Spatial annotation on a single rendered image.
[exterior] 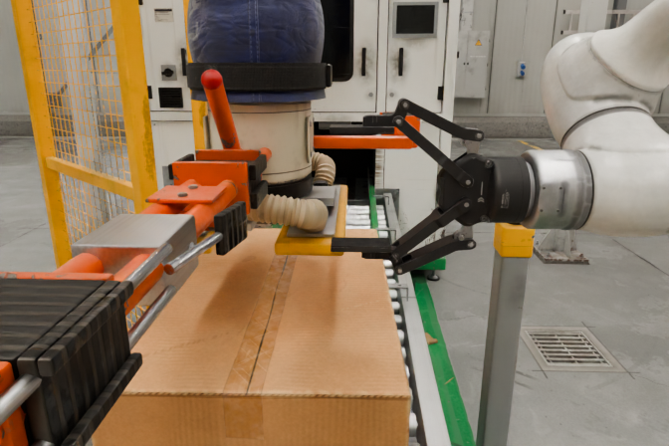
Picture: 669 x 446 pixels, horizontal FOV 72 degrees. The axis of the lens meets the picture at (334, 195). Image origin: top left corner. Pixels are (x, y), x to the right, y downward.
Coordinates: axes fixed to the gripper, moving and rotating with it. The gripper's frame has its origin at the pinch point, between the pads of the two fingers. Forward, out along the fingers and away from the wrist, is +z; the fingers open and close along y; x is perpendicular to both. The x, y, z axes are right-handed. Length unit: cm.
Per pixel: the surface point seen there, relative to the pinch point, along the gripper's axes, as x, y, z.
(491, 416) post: 45, 68, -35
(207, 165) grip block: -2.8, -3.2, 14.3
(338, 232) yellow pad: 14.2, 10.3, 0.7
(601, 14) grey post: 268, -48, -157
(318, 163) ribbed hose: 40.7, 4.9, 5.7
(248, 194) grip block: -2.6, 0.1, 10.1
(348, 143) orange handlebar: 29.5, -0.8, -0.6
